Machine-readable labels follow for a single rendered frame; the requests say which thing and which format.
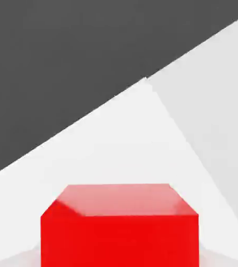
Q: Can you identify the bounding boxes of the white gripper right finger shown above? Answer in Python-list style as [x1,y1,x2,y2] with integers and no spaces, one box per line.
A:
[198,245,238,267]

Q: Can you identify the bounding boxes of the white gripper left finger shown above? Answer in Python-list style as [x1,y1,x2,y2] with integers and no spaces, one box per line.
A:
[0,245,42,267]

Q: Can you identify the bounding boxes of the small red cube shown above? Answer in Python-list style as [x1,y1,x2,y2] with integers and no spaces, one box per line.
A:
[40,183,199,267]

